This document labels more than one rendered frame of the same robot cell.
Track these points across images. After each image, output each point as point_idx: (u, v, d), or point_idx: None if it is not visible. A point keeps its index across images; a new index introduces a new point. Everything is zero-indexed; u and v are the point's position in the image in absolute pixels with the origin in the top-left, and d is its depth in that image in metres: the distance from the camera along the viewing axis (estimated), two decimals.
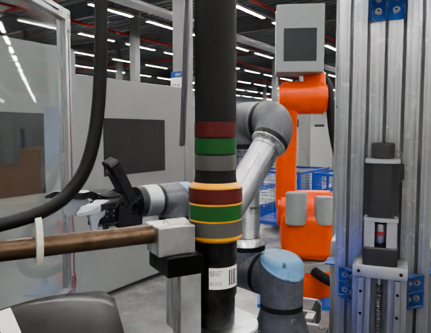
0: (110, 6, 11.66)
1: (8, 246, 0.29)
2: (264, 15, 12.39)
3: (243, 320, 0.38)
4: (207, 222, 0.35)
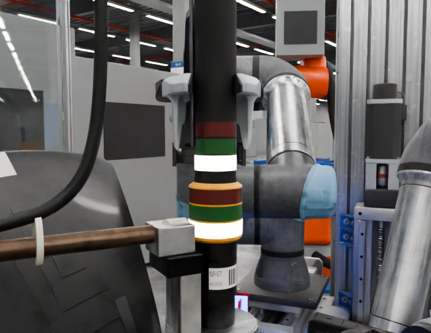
0: (110, 0, 11.65)
1: (8, 246, 0.29)
2: (264, 9, 12.38)
3: (243, 320, 0.38)
4: (207, 222, 0.35)
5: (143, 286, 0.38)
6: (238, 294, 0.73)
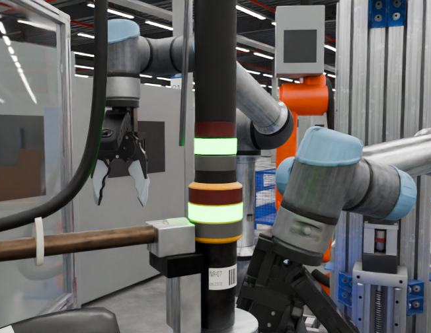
0: (110, 7, 11.66)
1: (8, 246, 0.29)
2: (264, 16, 12.39)
3: (243, 320, 0.38)
4: (207, 222, 0.35)
5: None
6: None
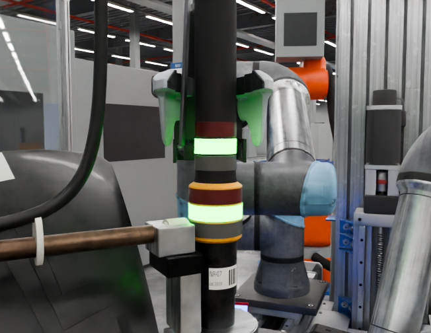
0: (110, 1, 11.65)
1: (8, 246, 0.29)
2: (264, 10, 12.38)
3: (243, 320, 0.38)
4: (207, 222, 0.35)
5: None
6: (238, 303, 0.73)
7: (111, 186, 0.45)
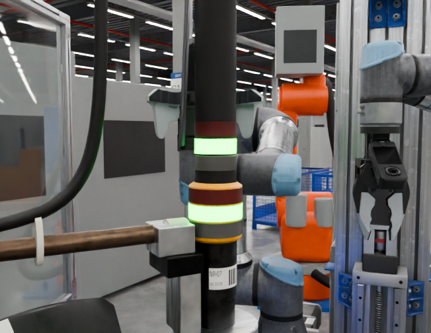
0: (110, 7, 11.66)
1: (8, 246, 0.29)
2: (264, 16, 12.39)
3: (243, 320, 0.38)
4: (207, 222, 0.35)
5: None
6: None
7: None
